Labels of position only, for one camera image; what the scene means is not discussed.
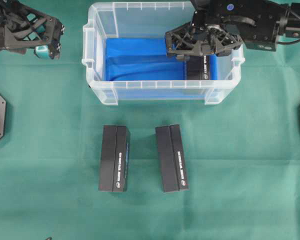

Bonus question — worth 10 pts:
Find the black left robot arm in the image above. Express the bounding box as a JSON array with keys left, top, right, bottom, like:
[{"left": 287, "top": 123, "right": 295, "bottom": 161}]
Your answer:
[{"left": 0, "top": 0, "right": 65, "bottom": 60}]

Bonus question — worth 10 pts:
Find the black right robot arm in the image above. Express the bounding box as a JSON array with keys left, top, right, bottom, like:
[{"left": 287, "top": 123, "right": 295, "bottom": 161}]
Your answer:
[{"left": 165, "top": 0, "right": 300, "bottom": 61}]

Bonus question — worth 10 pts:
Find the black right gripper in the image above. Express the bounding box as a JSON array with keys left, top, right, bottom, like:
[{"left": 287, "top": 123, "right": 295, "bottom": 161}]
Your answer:
[{"left": 165, "top": 22, "right": 243, "bottom": 62}]

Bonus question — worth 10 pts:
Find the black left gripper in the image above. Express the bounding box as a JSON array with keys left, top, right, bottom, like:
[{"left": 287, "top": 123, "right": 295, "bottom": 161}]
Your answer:
[{"left": 0, "top": 4, "right": 65, "bottom": 60}]

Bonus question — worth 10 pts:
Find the clear plastic storage bin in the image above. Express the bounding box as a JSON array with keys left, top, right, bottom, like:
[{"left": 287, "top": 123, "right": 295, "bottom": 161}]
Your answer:
[{"left": 82, "top": 1, "right": 245, "bottom": 105}]

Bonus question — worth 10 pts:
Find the black RealSense box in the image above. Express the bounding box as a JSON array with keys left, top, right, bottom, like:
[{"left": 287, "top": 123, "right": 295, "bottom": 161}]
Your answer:
[
  {"left": 155, "top": 124, "right": 189, "bottom": 193},
  {"left": 185, "top": 55, "right": 212, "bottom": 81},
  {"left": 98, "top": 125, "right": 130, "bottom": 193}
]

